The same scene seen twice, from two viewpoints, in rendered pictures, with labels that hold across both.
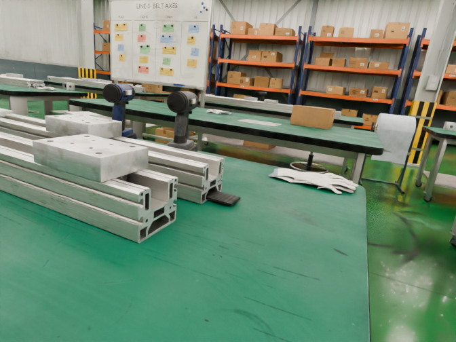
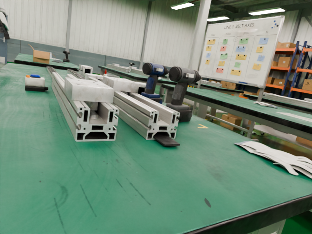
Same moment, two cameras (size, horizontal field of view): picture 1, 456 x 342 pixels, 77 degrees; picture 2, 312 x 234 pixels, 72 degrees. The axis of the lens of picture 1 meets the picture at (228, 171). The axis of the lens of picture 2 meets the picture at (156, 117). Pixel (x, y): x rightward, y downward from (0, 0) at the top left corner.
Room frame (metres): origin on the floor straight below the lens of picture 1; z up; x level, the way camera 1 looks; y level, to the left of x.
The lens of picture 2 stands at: (0.11, -0.30, 0.98)
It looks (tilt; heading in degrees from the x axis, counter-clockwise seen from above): 13 degrees down; 36
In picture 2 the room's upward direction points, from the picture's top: 10 degrees clockwise
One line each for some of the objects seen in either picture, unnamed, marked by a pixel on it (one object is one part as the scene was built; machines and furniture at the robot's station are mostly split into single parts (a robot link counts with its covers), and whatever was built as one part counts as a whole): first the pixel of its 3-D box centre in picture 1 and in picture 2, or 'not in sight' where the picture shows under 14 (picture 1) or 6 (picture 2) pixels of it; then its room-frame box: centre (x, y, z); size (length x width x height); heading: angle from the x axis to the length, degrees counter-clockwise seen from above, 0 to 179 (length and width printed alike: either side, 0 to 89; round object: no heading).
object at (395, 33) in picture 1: (348, 79); not in sight; (9.58, -3.45, 1.59); 2.83 x 0.98 x 3.17; 67
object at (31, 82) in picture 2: not in sight; (36, 83); (0.60, 0.78, 0.81); 0.10 x 0.08 x 0.06; 157
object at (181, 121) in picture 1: (184, 126); (185, 94); (0.91, 0.15, 0.89); 0.20 x 0.08 x 0.22; 172
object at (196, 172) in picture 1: (85, 148); (118, 98); (0.77, 0.40, 0.82); 0.80 x 0.10 x 0.09; 67
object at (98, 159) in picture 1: (92, 161); (87, 94); (0.50, 0.24, 0.87); 0.16 x 0.11 x 0.07; 67
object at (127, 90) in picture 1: (123, 116); (156, 85); (1.01, 0.38, 0.89); 0.20 x 0.08 x 0.22; 179
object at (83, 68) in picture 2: not in sight; (85, 71); (1.44, 1.61, 0.83); 0.11 x 0.10 x 0.10; 155
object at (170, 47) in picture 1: (156, 82); (227, 80); (3.92, 1.05, 0.97); 1.50 x 0.50 x 1.95; 67
